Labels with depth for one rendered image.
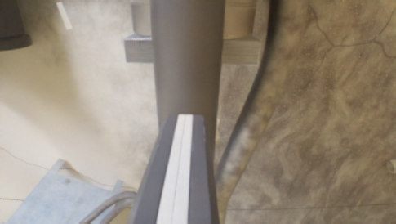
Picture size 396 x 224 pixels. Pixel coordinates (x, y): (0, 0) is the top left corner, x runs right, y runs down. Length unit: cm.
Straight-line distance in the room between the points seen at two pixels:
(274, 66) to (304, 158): 142
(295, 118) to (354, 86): 39
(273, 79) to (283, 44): 4
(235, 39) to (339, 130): 145
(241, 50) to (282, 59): 6
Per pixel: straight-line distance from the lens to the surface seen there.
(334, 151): 171
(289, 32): 23
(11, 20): 127
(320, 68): 130
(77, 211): 151
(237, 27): 19
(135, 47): 19
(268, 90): 24
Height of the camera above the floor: 107
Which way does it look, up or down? 61 degrees down
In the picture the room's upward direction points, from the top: 180 degrees clockwise
